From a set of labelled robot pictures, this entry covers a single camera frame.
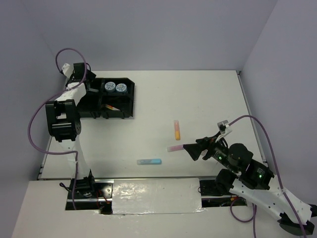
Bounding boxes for pink orange highlighter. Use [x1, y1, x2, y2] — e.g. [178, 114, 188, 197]
[174, 120, 180, 140]

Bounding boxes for purple pink highlighter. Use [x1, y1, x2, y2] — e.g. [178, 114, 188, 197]
[167, 145, 184, 152]

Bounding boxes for orange capped highlighter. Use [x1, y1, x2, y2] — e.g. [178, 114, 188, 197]
[89, 88, 99, 93]

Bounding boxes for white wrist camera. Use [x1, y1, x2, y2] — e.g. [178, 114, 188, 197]
[61, 63, 73, 78]
[216, 120, 232, 142]

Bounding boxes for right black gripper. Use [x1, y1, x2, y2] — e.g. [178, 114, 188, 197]
[182, 131, 238, 173]

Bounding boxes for silver foil plate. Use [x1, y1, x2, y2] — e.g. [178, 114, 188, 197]
[112, 178, 204, 215]

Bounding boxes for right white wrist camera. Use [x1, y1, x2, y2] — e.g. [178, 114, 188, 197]
[216, 120, 232, 142]

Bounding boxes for blue highlighter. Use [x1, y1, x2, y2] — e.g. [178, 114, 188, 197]
[137, 159, 162, 166]

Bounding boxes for orange thin pen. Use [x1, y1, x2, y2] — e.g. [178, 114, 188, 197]
[105, 105, 119, 111]

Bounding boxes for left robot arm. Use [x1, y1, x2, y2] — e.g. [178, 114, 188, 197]
[45, 62, 97, 198]

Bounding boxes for blue round tape tin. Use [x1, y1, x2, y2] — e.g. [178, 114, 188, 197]
[115, 83, 128, 94]
[104, 81, 116, 93]

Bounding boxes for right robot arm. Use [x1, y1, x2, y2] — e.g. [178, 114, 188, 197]
[183, 136, 317, 236]

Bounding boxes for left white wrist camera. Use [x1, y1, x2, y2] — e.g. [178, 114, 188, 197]
[61, 63, 73, 78]

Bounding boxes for black four-compartment tray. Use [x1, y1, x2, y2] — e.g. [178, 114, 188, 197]
[77, 78, 135, 119]

